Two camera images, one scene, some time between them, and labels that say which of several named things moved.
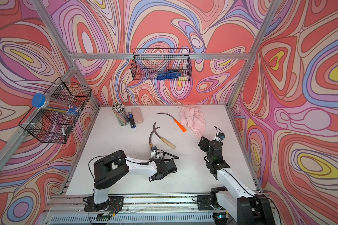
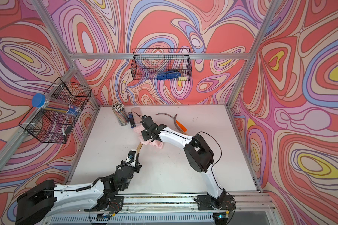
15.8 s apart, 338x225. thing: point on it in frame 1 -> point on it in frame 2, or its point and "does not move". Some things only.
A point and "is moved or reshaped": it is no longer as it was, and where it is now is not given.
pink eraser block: [137, 116] does not move
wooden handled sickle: [150, 144] is moved or reshaped
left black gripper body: [162, 162] -> [136, 169]
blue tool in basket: [171, 74] does not move
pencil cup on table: [119, 109] does not move
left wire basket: [54, 125] does not move
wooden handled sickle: [165, 140] is moved or reshaped
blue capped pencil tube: [39, 100] does not move
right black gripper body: [205, 147] -> [146, 135]
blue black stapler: [132, 122] does not move
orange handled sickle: [182, 127] does not move
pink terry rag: [193, 117] -> [157, 143]
